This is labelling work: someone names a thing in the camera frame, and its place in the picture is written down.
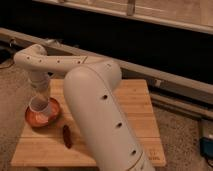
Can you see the blue device on floor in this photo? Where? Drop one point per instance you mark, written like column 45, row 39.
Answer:
column 206, row 147

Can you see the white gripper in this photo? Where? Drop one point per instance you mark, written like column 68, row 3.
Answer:
column 40, row 81

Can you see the red chili pepper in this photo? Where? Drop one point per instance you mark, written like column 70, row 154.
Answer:
column 67, row 136

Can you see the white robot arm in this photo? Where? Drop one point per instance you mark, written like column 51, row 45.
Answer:
column 88, row 91

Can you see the wooden board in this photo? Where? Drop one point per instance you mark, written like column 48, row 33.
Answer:
column 44, row 147

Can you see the metal window rail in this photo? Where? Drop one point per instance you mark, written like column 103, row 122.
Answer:
column 160, row 76

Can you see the orange ceramic bowl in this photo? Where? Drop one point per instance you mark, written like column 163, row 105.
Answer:
column 39, row 120

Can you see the white ceramic cup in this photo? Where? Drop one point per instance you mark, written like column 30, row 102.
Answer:
column 40, row 105

